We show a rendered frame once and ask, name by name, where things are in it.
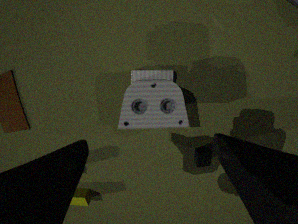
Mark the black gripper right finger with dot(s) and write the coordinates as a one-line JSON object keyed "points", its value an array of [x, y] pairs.
{"points": [[265, 179]]}

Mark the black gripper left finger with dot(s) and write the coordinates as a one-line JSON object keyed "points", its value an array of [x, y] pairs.
{"points": [[40, 191]]}

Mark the olive yellow rectangular block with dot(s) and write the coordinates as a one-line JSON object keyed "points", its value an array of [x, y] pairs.
{"points": [[81, 197]]}

